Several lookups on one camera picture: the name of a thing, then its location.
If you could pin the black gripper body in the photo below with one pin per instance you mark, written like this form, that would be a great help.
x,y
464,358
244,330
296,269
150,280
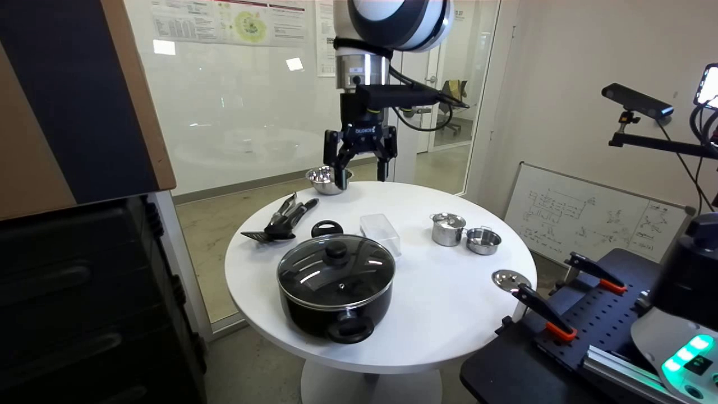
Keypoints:
x,y
360,133

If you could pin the glass pot lid black knob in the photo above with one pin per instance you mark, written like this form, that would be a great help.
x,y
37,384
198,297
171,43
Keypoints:
x,y
309,278

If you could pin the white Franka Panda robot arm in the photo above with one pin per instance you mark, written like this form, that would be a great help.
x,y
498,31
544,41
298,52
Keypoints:
x,y
395,18

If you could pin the small flat steel lid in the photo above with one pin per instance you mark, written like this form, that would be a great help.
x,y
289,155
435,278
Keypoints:
x,y
509,282

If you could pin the steel mixing bowl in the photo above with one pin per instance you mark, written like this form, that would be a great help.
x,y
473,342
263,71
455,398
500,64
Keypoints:
x,y
323,181

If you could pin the tall small steel lidded pot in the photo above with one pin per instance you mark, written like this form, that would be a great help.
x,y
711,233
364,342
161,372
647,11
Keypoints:
x,y
446,231

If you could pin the black spatula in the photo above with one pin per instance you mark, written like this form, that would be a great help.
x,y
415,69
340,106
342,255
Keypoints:
x,y
270,235

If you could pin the office chair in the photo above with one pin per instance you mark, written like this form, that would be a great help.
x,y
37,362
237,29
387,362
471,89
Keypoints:
x,y
454,94

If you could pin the low small open steel pot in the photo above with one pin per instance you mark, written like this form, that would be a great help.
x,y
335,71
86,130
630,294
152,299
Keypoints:
x,y
483,243

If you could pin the black cooking pot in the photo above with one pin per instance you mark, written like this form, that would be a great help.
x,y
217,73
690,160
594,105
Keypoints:
x,y
315,319

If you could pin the whiteboard with drawings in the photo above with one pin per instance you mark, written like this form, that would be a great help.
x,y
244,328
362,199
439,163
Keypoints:
x,y
591,217

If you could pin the black robot cart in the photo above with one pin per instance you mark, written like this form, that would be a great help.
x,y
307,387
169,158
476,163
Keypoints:
x,y
508,373

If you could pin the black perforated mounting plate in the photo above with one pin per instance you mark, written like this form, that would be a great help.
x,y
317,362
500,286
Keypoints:
x,y
605,315

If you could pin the large cardboard box black stripe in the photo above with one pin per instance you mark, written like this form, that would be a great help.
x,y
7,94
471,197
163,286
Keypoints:
x,y
74,98

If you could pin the black cabinet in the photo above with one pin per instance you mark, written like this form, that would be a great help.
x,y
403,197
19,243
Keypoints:
x,y
90,315

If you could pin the glowing white light panel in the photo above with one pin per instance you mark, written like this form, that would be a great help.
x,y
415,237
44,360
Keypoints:
x,y
706,86

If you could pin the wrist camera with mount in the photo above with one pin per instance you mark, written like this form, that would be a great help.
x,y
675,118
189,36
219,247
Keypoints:
x,y
395,95

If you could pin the wall poster with green circle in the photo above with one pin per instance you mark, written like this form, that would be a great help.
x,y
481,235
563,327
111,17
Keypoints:
x,y
248,25

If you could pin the white table pedestal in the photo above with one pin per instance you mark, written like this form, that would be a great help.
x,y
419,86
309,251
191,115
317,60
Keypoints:
x,y
366,384

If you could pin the black camera on stand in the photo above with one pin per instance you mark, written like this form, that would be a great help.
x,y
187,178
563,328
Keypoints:
x,y
637,101

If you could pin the aluminium rail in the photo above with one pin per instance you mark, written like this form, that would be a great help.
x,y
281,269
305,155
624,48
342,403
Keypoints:
x,y
619,373

